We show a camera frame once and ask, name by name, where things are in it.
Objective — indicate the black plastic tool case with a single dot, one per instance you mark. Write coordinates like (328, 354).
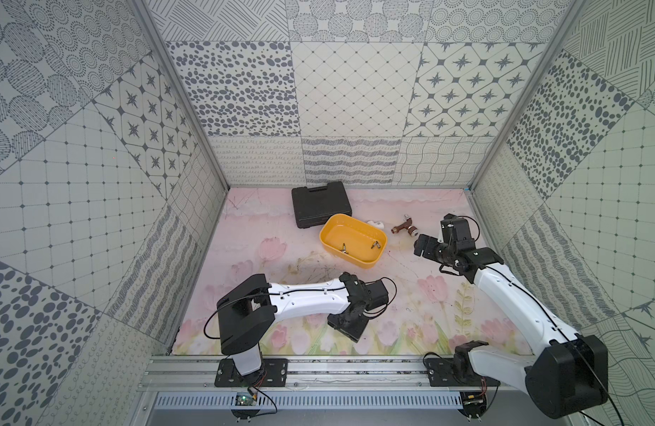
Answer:
(316, 205)

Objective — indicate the white pipe tee fitting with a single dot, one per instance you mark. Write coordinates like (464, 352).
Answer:
(376, 224)

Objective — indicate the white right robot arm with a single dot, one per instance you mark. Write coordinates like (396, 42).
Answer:
(566, 373)

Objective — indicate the small green circuit board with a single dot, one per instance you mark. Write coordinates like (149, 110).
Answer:
(245, 399)

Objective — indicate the yellow plastic storage box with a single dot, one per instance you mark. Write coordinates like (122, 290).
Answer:
(358, 237)

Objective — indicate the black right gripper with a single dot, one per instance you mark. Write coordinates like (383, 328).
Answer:
(429, 252)

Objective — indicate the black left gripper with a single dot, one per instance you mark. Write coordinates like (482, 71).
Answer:
(349, 322)

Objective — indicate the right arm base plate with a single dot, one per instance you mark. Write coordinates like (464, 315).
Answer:
(441, 373)

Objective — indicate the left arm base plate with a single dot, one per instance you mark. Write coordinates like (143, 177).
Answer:
(272, 373)

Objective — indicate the aluminium mounting rail frame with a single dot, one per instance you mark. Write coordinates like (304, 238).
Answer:
(322, 383)

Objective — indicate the brown water tap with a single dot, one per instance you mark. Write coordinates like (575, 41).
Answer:
(406, 226)

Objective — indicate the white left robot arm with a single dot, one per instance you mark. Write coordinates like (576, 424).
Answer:
(248, 311)

